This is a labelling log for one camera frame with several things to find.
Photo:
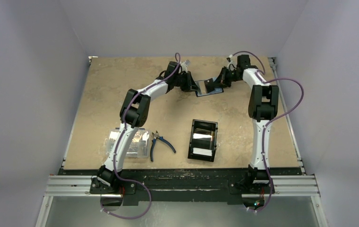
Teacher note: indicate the clear plastic parts box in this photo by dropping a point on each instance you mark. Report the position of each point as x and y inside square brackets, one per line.
[139, 147]

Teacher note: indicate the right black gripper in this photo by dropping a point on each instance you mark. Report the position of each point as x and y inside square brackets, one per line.
[220, 79]

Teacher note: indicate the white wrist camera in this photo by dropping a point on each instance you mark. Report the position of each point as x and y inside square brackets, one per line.
[231, 63]
[184, 66]

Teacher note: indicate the black plastic card box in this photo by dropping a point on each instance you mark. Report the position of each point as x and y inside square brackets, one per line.
[204, 127]

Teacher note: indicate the black aluminium mounting rail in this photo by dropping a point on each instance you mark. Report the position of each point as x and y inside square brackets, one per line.
[185, 185]

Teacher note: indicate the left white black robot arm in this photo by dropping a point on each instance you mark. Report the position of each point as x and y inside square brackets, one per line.
[133, 115]

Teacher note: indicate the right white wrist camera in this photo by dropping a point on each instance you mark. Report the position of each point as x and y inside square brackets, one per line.
[231, 63]

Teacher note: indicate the white credit card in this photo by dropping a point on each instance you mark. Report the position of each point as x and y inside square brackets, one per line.
[200, 136]

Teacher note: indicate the white card stack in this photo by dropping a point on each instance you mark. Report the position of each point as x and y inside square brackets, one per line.
[202, 152]

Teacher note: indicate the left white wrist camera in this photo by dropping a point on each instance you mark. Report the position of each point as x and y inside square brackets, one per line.
[184, 66]

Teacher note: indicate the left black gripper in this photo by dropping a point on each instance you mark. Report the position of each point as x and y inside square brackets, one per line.
[190, 85]

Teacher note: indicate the blue leather card holder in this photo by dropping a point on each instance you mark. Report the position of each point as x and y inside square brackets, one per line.
[205, 88]

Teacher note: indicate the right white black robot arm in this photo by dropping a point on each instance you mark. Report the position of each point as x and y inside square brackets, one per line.
[262, 109]

